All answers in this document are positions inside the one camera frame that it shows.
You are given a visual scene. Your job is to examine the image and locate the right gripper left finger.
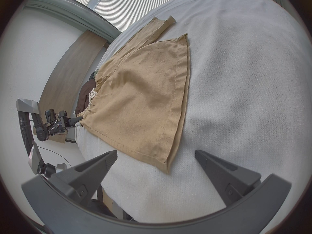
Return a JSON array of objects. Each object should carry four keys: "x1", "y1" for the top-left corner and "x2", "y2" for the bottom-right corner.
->
[{"x1": 50, "y1": 150, "x2": 118, "y2": 206}]

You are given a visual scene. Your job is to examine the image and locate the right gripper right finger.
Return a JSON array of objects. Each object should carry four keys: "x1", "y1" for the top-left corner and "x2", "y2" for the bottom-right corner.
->
[{"x1": 195, "y1": 150, "x2": 262, "y2": 208}]

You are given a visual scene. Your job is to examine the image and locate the tan shorts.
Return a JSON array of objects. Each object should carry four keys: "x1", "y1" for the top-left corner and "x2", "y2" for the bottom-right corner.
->
[{"x1": 79, "y1": 16, "x2": 190, "y2": 174}]

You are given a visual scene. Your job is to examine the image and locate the bed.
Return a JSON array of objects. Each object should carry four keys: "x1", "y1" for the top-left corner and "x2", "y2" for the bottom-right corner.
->
[{"x1": 33, "y1": 0, "x2": 311, "y2": 223}]

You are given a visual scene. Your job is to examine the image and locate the brown garment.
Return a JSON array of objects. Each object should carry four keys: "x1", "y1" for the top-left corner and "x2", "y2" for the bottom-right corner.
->
[{"x1": 75, "y1": 78, "x2": 98, "y2": 116}]

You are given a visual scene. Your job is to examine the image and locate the black cable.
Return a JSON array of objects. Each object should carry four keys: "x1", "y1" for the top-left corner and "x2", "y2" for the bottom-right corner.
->
[{"x1": 39, "y1": 146, "x2": 73, "y2": 168}]

